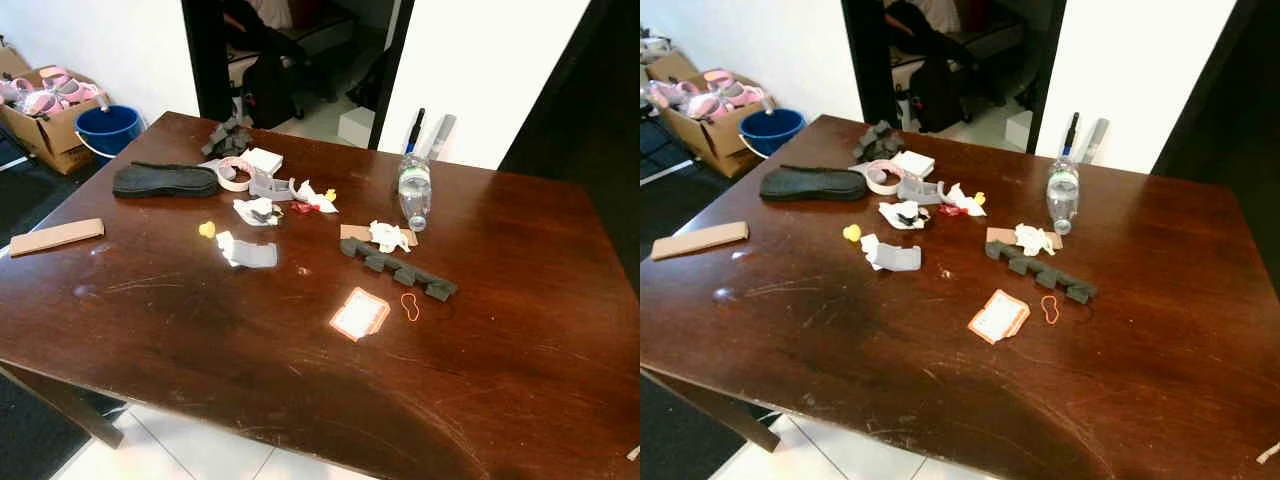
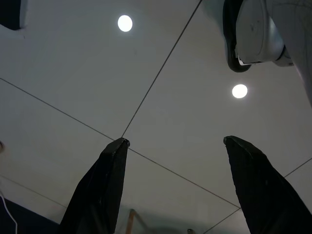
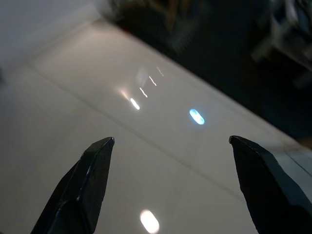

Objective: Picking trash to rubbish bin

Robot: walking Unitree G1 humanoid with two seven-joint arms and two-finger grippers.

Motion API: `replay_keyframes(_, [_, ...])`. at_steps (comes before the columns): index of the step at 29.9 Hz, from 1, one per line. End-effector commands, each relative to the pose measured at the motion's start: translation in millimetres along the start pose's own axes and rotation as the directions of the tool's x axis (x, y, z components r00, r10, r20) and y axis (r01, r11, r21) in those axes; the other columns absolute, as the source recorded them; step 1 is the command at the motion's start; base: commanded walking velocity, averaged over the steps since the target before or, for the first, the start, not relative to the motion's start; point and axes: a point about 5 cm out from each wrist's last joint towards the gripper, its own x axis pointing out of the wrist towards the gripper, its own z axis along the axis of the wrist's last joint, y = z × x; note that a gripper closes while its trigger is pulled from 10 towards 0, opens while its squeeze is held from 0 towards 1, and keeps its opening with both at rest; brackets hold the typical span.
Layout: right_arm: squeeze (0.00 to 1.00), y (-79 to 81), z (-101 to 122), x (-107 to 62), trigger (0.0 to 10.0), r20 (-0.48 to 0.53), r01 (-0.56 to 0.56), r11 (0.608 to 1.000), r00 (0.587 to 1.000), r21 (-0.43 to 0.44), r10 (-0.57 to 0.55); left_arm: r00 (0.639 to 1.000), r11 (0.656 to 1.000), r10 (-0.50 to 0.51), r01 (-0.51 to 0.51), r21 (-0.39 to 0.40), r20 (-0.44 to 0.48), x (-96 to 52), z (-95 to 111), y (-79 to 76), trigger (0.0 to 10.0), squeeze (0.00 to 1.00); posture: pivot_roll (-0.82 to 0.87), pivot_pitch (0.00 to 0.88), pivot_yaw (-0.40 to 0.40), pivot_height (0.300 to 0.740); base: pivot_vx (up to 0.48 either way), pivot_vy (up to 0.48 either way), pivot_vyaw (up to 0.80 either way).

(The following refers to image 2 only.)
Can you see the round ceiling light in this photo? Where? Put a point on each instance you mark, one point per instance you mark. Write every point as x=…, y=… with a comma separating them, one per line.
x=239, y=91
x=125, y=23

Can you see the wooden frame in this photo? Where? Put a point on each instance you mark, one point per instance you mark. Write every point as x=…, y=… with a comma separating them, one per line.
x=130, y=223

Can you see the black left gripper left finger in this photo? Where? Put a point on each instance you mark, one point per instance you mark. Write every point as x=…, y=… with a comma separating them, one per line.
x=102, y=190

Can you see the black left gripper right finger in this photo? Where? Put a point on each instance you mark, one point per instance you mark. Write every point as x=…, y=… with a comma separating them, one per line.
x=258, y=195

